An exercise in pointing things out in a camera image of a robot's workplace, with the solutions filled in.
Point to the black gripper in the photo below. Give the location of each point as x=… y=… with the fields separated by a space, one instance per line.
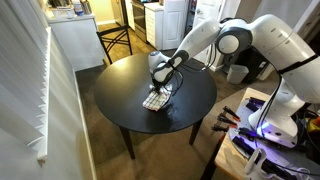
x=159 y=84

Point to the plaid checkered towel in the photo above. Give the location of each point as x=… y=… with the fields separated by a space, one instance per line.
x=155 y=101

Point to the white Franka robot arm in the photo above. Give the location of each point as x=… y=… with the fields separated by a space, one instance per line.
x=266 y=43

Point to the round black table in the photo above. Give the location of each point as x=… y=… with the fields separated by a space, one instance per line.
x=126 y=96

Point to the black wooden chair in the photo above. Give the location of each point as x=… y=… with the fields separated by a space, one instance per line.
x=115 y=40

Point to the tall white cabinet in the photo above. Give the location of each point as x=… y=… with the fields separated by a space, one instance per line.
x=170 y=23

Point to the black clamp orange tip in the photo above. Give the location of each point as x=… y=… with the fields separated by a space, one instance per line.
x=227 y=120
x=220 y=128
x=231 y=113

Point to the stainless steel oven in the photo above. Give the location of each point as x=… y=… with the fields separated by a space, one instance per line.
x=138 y=18

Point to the grey waste bin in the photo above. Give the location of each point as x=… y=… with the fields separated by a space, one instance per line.
x=237 y=74

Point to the white kitchen counter cabinet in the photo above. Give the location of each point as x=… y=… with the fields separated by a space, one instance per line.
x=78 y=43

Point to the black floor appliance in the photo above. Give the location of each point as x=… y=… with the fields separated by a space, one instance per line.
x=250 y=58

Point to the white blue container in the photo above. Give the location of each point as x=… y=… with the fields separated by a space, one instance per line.
x=78 y=7

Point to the white cup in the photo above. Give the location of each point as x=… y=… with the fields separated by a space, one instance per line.
x=70 y=13

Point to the white vertical window blinds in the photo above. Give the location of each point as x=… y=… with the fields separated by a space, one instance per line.
x=20 y=66

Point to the yellow red tool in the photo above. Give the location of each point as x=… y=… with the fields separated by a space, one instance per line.
x=313 y=125

